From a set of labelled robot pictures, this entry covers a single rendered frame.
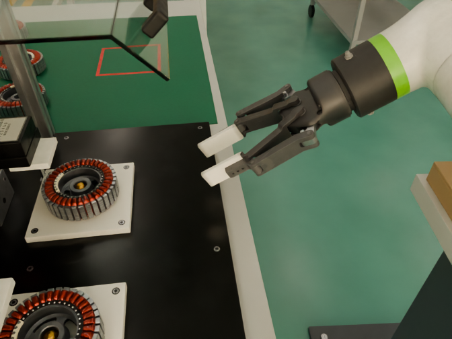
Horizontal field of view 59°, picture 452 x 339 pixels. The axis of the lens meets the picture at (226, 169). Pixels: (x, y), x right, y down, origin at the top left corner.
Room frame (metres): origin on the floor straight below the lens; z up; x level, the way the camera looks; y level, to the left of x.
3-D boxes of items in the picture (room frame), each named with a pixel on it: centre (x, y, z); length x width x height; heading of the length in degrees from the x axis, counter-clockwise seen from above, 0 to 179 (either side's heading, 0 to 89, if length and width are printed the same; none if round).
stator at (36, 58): (0.92, 0.52, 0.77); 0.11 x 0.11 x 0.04
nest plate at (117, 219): (0.45, 0.23, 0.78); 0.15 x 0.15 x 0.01; 7
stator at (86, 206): (0.45, 0.23, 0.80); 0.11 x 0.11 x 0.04
